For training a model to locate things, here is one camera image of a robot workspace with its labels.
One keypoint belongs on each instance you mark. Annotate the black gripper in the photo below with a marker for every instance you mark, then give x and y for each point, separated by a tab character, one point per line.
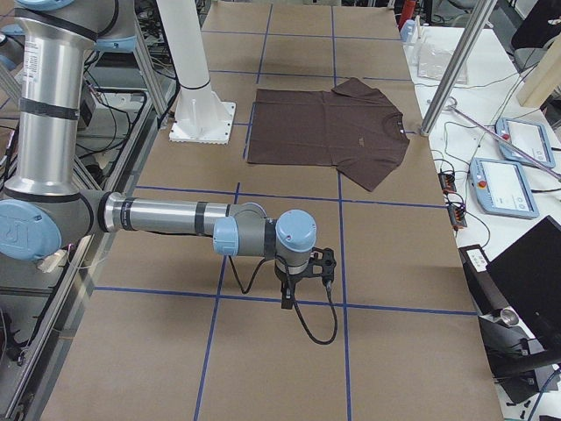
289	279

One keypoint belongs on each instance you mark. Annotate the brown t-shirt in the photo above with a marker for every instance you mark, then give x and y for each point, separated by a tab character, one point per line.
353	128

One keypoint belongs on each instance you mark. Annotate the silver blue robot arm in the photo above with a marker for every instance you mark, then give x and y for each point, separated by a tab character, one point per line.
43	211

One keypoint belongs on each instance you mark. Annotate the black box with label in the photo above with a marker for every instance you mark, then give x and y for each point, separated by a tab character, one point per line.
484	291

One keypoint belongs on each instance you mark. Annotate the black monitor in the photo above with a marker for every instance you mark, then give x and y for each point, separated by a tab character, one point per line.
527	274

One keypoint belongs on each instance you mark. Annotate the near teach pendant tablet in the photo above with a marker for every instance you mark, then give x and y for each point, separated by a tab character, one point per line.
501	188

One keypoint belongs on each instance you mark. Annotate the teach pendant tablet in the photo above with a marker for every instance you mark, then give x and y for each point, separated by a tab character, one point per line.
530	137
501	188

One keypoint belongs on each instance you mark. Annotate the reacher grabber stick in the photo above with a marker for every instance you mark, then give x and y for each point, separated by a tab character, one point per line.
452	106

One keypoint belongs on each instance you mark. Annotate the clear plastic bag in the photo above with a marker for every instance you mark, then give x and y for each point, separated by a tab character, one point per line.
432	61

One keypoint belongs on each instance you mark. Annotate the far teach pendant tablet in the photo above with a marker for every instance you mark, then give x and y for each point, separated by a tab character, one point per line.
530	137

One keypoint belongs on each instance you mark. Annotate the red cylinder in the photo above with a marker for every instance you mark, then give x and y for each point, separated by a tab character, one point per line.
407	11

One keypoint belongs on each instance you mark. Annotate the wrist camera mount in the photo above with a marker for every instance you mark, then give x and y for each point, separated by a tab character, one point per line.
322	264

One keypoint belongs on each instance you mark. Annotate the aluminium frame post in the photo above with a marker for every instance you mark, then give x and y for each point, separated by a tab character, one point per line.
466	43

